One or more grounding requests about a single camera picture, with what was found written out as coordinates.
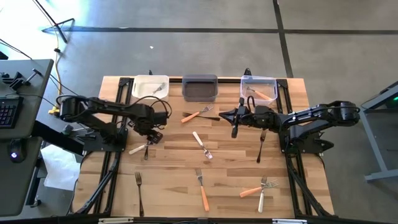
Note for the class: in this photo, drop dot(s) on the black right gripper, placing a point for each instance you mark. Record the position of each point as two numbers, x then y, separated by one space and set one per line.
261 118

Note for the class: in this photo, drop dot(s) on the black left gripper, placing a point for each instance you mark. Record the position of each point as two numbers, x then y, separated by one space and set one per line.
144 127

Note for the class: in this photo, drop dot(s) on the grey translucent plastic bin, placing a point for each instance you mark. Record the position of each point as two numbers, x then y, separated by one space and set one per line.
199 90

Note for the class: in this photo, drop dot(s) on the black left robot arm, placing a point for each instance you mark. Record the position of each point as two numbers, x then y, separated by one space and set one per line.
102 105

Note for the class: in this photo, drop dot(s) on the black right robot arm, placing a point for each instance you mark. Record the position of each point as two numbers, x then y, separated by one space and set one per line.
311 113

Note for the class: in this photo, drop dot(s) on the clear plastic bin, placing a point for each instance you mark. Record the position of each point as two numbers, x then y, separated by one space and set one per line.
267 82

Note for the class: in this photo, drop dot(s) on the white plastic bin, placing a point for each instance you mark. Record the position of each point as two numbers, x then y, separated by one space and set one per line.
143 90

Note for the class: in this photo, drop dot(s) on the black desk leg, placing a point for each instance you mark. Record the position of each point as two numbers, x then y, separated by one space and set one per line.
56 138

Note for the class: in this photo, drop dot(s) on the white paper sheet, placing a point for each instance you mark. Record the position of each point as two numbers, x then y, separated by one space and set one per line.
59 168

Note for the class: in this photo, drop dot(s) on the grey office desk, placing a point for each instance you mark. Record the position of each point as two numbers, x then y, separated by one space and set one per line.
34 109

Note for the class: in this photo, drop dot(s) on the black computer mouse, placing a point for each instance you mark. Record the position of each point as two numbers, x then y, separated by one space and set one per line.
17 152

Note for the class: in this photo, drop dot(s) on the black floor stand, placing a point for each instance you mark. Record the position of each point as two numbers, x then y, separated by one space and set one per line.
62 35

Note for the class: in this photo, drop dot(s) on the black keyboard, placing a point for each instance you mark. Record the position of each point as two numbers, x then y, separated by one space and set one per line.
9 112

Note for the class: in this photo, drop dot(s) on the black desk clamp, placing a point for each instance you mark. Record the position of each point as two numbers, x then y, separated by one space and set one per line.
14 81

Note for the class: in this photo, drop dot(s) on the black table rail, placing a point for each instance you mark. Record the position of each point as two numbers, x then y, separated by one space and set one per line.
230 80

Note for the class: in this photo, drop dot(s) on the black aluminium frame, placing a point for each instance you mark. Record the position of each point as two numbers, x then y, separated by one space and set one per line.
298 174
122 93

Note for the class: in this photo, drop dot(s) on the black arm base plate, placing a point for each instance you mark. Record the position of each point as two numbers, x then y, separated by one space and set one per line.
93 144
311 146

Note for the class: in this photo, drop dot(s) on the silver metal bracket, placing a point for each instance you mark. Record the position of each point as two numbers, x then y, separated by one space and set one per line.
115 220
289 221

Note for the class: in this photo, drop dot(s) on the grey metal table frame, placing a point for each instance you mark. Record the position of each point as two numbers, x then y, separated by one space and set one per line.
382 175

